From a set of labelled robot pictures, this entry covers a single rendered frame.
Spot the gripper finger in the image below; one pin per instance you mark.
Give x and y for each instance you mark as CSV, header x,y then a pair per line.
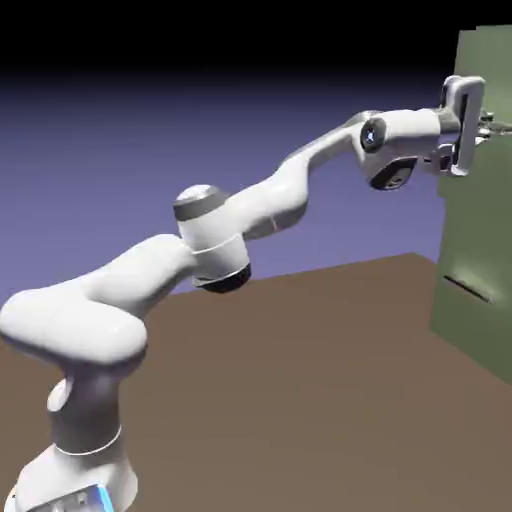
x,y
481,138
486,116

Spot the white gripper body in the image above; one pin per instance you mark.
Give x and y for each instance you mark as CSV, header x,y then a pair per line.
x,y
472,120

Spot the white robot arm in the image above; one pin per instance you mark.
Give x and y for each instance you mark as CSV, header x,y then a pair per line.
x,y
224,236

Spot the green drawer front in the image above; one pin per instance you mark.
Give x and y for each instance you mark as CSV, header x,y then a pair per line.
x,y
472,320
496,176

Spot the green cabinet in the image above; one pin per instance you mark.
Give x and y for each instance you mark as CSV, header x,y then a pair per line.
x,y
480,240

